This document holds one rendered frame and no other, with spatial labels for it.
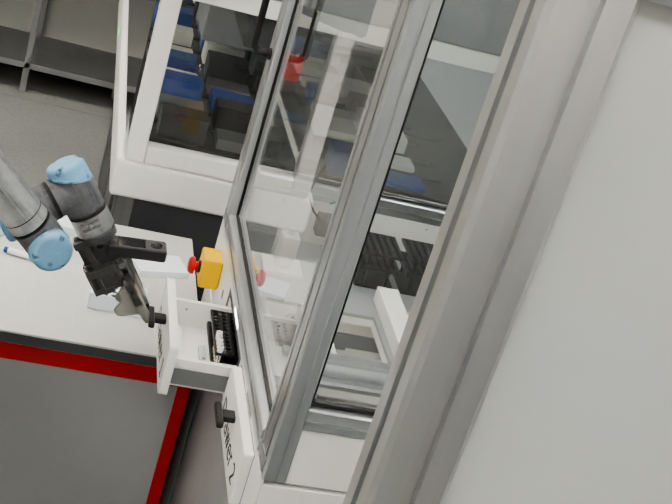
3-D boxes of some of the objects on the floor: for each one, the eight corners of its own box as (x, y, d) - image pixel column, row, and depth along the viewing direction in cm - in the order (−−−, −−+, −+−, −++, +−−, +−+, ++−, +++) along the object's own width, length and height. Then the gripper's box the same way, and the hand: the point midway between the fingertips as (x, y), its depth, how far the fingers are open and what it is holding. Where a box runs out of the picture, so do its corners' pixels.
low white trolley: (-125, 601, 278) (-76, 316, 248) (-81, 443, 333) (-37, 193, 303) (129, 630, 293) (204, 363, 263) (130, 474, 348) (192, 238, 318)
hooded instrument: (49, 446, 349) (195, -190, 279) (77, 187, 513) (173, -254, 443) (441, 504, 379) (662, -56, 309) (349, 242, 543) (480, -162, 473)
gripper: (74, 228, 240) (117, 315, 250) (71, 253, 230) (116, 343, 240) (115, 212, 240) (156, 300, 249) (114, 237, 230) (157, 327, 240)
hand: (147, 311), depth 244 cm, fingers closed on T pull, 3 cm apart
